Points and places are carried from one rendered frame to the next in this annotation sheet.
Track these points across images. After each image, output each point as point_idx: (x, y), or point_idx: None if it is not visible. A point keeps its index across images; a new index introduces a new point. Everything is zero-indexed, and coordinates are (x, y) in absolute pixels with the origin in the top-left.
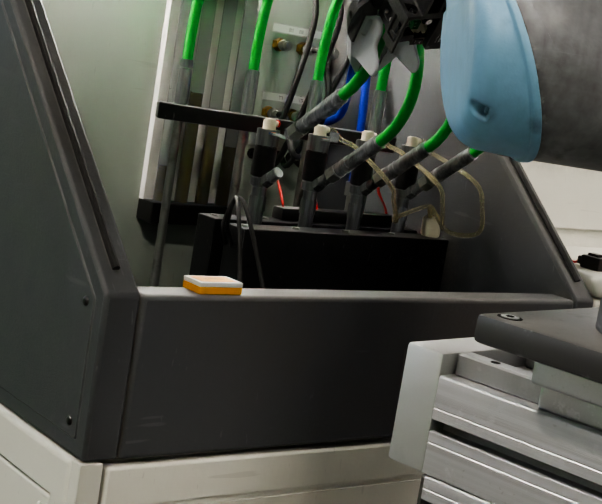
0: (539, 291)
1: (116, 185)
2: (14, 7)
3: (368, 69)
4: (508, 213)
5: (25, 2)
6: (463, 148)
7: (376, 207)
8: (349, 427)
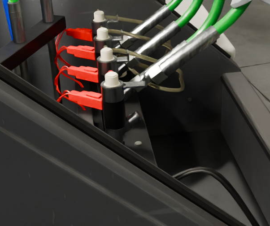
0: (211, 74)
1: None
2: (148, 188)
3: None
4: None
5: (139, 167)
6: (111, 1)
7: (31, 68)
8: None
